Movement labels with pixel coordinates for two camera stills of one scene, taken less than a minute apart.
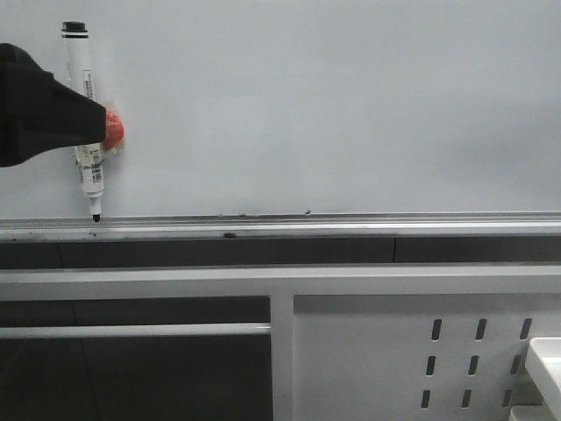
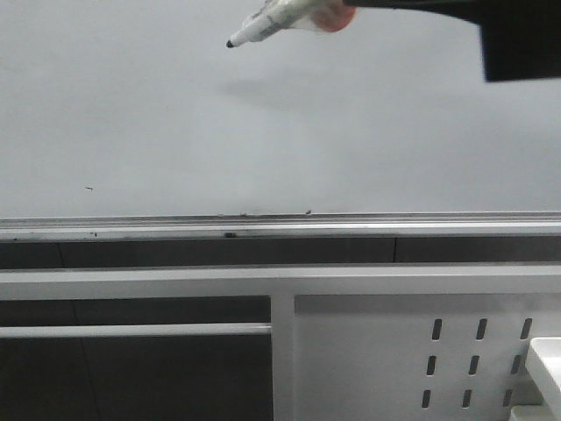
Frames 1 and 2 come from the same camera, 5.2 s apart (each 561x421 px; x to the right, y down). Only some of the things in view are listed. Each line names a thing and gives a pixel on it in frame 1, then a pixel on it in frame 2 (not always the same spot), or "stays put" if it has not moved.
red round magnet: x=115 y=132 → x=333 y=17
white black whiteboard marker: x=89 y=159 → x=275 y=17
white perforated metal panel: x=418 y=357 stays put
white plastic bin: x=543 y=364 stays put
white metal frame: x=280 y=283 stays put
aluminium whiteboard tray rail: x=469 y=226 stays put
